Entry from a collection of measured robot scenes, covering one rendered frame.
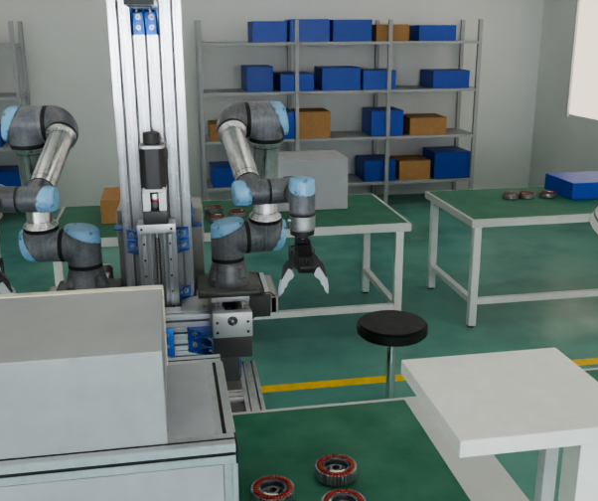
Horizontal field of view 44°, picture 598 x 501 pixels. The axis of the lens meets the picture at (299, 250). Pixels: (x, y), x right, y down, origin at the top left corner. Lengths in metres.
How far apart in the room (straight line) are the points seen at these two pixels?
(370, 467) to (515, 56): 7.65
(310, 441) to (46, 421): 0.94
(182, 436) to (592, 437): 0.79
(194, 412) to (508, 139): 8.08
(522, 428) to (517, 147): 8.18
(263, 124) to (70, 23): 6.14
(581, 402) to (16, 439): 1.10
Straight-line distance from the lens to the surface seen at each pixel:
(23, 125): 2.55
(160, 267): 2.76
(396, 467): 2.16
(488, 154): 9.40
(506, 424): 1.48
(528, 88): 9.51
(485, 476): 2.17
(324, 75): 8.11
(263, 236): 2.63
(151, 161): 2.65
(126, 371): 1.50
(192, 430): 1.61
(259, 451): 2.22
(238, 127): 2.44
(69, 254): 2.66
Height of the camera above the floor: 1.91
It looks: 17 degrees down
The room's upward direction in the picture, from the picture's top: straight up
